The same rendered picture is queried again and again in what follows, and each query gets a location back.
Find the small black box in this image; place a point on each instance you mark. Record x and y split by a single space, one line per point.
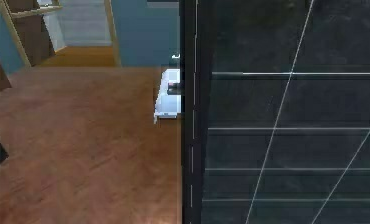
174 88

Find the dark brown cupboard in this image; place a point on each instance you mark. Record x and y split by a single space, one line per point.
34 40

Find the pale wooden door frame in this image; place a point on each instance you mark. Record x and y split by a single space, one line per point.
113 36

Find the pale wooden shelf frame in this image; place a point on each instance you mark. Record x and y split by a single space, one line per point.
16 36

